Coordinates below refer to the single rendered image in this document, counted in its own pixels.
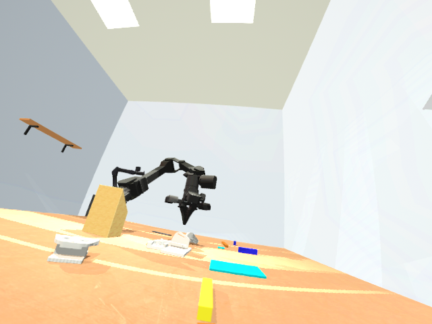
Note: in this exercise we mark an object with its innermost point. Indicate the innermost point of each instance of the yellow rectangular bar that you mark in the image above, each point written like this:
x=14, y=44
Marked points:
x=205, y=303

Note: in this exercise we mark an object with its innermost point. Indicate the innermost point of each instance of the cyan flat rectangular plate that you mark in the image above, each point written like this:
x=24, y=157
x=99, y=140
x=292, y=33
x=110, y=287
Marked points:
x=237, y=269

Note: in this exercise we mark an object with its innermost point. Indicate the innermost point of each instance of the blue rectangular bar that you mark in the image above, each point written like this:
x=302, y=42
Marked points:
x=247, y=250

